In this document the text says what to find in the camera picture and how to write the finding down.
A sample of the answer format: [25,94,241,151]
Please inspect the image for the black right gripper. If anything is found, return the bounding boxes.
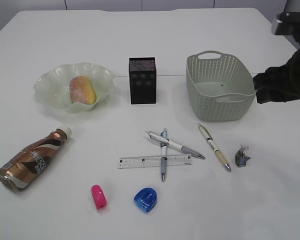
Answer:
[253,49,300,104]

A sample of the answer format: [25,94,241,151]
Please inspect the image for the small paper piece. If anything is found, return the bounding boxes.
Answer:
[235,144,251,168]

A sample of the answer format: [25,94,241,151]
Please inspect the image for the yellow bread roll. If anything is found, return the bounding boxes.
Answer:
[69,75,97,105]

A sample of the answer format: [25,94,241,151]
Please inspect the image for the pink pencil sharpener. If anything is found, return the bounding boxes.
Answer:
[90,184,107,210]

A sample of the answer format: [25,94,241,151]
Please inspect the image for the brown coffee bottle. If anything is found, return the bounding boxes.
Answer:
[0,126,72,193]

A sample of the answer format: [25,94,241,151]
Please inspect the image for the green plastic woven basket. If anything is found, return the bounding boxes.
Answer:
[186,50,256,122]

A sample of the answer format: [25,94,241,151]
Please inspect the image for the cream ballpoint pen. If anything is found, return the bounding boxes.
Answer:
[198,123,232,173]

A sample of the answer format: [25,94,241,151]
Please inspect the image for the white grey ballpoint pen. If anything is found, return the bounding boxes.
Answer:
[146,131,205,160]

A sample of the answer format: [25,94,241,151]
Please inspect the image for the black mesh pen holder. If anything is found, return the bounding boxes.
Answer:
[128,57,157,105]

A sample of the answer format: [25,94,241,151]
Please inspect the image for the blue patterned pen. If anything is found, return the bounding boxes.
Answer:
[160,128,168,182]

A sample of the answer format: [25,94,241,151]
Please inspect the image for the blue pencil sharpener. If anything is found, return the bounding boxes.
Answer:
[133,187,157,209]

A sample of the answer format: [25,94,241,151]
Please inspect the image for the frosted green wavy plate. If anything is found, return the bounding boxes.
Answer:
[33,62,115,114]

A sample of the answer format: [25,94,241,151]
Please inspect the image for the clear plastic ruler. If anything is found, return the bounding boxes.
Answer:
[117,154,193,169]

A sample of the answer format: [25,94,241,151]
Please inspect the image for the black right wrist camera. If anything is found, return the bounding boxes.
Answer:
[271,12,300,45]

